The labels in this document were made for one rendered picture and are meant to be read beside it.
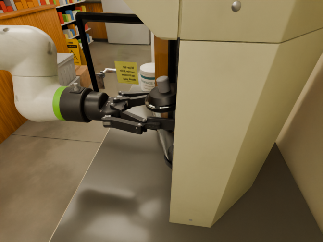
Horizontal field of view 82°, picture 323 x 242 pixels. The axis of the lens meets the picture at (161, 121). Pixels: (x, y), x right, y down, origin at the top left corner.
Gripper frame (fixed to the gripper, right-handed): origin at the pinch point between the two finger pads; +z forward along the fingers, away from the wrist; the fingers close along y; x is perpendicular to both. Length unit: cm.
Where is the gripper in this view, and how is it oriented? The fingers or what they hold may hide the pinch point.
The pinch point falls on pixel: (167, 111)
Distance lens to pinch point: 46.9
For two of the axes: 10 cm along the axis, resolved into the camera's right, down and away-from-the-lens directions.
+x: -0.1, 7.9, 6.2
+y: 1.2, -6.1, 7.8
